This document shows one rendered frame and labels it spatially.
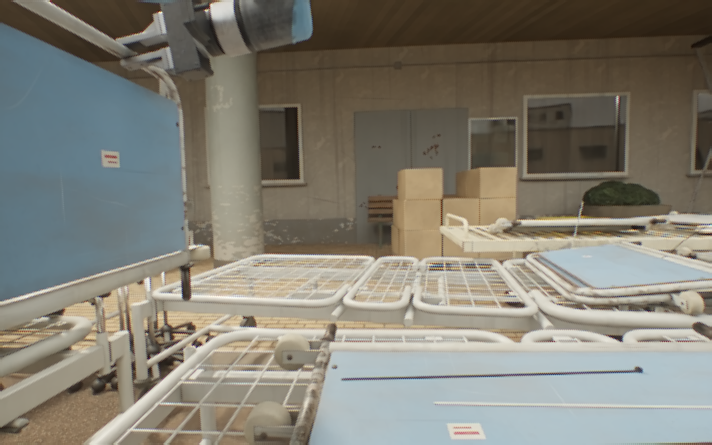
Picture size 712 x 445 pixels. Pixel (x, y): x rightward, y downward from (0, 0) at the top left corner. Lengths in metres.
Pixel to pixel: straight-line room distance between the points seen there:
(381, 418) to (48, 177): 0.55
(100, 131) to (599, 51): 7.36
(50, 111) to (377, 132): 5.87
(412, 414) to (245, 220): 4.04
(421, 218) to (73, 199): 3.45
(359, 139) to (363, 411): 5.94
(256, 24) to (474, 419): 0.68
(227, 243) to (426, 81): 4.16
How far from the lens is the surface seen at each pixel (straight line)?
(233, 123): 4.51
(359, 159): 6.30
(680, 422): 0.63
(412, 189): 3.83
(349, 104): 6.50
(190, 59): 0.76
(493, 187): 4.11
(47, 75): 0.68
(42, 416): 2.04
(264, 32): 0.72
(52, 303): 0.65
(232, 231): 4.45
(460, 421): 0.53
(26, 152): 0.63
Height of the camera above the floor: 0.85
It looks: 4 degrees down
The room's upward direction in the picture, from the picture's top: 1 degrees counter-clockwise
